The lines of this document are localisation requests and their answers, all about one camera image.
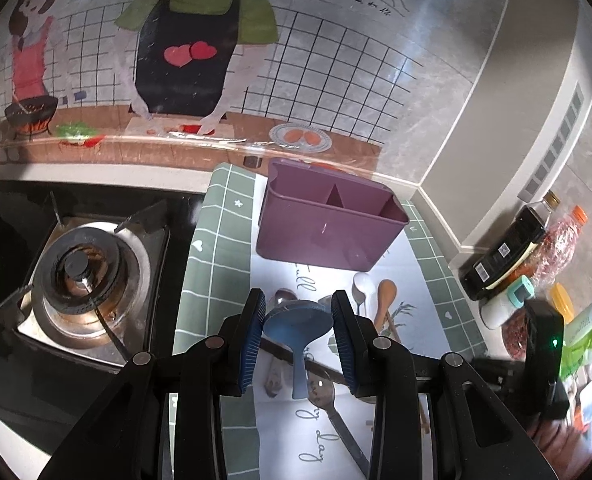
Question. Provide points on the wooden spoon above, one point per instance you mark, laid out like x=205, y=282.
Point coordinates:
x=387, y=292

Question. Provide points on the white plastic spoon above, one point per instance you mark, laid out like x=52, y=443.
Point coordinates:
x=366, y=285

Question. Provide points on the jar of red chilli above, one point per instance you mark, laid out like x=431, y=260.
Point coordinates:
x=513, y=332

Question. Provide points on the dark soy sauce bottle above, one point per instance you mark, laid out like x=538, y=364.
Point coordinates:
x=511, y=245

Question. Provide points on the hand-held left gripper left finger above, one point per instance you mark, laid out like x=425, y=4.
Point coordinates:
x=253, y=340

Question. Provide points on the green packet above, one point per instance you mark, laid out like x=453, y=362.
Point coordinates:
x=583, y=340

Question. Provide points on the white bottle with teal cap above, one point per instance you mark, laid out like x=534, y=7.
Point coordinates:
x=498, y=310

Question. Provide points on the wall vent grille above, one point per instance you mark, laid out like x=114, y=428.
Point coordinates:
x=556, y=142

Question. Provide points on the orange-capped plastic bottle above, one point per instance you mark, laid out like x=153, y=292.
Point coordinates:
x=558, y=245

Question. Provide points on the purple utensil holder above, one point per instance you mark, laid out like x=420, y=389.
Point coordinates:
x=321, y=235

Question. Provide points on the black chopstick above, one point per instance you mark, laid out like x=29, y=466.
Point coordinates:
x=281, y=349

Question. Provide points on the blue plastic ladle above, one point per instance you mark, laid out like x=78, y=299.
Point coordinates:
x=296, y=325

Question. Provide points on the yellow-lidded container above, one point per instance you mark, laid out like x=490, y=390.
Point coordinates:
x=562, y=302

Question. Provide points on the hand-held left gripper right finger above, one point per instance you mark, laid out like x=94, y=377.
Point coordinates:
x=348, y=350

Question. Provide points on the green checkered table mat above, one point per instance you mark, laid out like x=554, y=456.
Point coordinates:
x=225, y=220

